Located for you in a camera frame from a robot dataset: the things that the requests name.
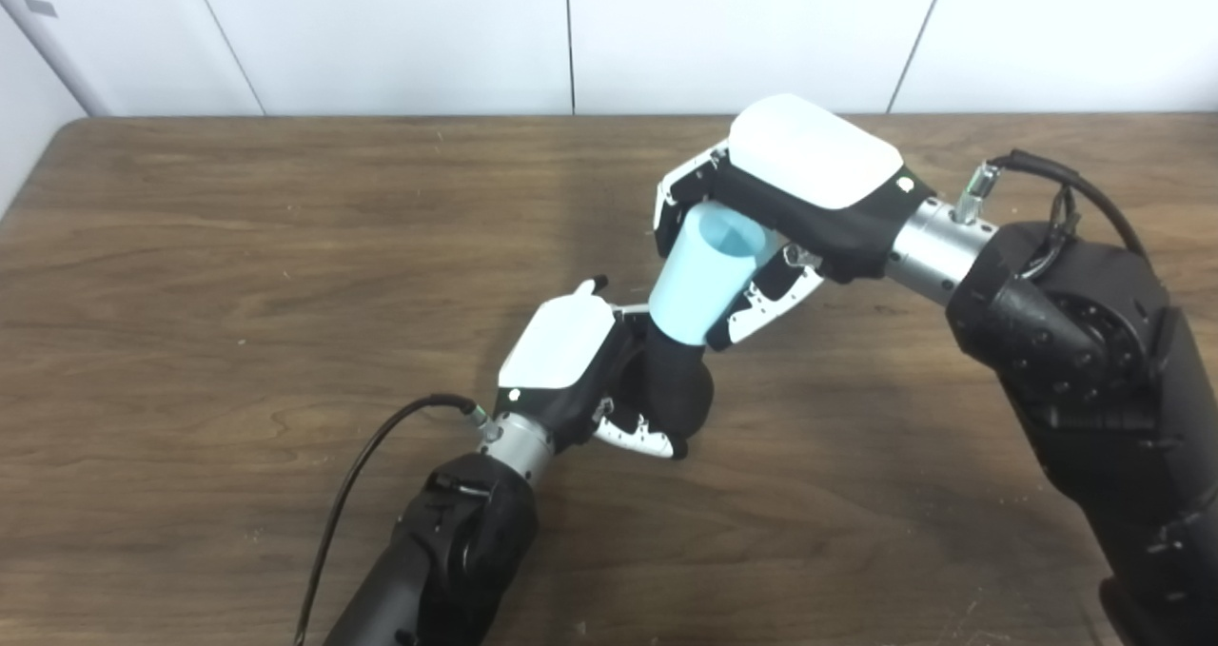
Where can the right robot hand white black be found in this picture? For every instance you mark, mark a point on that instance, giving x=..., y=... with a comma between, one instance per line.
x=809, y=175

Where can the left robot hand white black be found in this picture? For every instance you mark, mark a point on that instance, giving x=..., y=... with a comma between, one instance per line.
x=557, y=356

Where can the black funnel-shaped nozzle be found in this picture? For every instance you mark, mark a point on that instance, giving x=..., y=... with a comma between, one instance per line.
x=680, y=384

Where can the light blue cup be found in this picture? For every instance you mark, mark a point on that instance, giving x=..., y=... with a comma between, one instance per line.
x=695, y=280

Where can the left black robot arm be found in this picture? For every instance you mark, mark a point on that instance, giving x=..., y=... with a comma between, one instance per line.
x=447, y=551

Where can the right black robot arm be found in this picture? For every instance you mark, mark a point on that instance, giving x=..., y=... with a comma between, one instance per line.
x=1094, y=370

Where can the small grey wall tag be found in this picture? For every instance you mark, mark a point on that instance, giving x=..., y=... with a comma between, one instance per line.
x=40, y=7

